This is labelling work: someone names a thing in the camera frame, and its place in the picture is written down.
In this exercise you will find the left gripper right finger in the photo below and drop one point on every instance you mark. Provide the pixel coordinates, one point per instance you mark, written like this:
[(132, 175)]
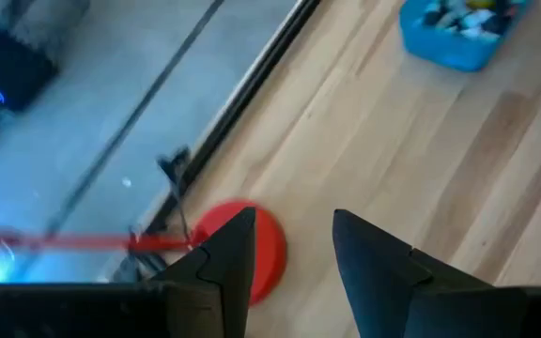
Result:
[(374, 281)]

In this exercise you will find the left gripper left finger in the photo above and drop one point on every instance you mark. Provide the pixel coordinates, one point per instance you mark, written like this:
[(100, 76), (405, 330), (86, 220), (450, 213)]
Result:
[(219, 291)]

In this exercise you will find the blue plastic bin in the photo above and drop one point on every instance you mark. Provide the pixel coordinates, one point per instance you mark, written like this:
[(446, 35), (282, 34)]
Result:
[(439, 47)]

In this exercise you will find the red desk lamp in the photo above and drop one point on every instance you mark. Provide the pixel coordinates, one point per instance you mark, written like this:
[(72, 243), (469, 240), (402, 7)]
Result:
[(270, 253)]

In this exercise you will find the black floor object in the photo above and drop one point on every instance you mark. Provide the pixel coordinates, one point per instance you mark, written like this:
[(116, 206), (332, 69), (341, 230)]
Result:
[(7, 70)]

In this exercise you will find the grey floor object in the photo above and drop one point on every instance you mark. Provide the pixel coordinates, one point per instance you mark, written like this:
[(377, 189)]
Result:
[(40, 23)]

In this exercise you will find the black aluminium table frame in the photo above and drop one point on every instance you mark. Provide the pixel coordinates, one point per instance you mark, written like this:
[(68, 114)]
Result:
[(251, 80)]

